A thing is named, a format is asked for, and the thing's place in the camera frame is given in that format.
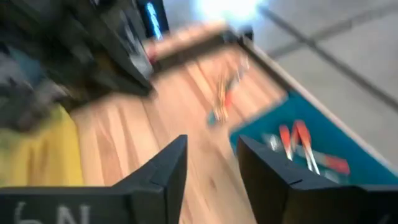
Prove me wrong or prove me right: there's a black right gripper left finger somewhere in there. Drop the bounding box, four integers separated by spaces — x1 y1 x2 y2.
0 134 188 224

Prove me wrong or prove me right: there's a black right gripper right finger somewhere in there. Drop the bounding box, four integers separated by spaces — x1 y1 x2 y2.
238 135 398 224

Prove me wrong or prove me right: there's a black fork teal handle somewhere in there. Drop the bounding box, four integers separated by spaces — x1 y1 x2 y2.
206 112 218 127

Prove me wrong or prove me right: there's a gold fork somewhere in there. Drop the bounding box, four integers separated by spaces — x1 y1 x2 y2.
214 73 229 123

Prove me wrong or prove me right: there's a blue plastic bin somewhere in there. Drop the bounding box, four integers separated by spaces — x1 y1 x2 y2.
229 90 398 187

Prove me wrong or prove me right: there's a yellow plastic bin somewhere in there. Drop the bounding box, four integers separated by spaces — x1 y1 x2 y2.
0 104 85 187

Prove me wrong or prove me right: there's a black device blue light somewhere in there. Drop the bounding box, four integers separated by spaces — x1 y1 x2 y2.
136 0 170 40

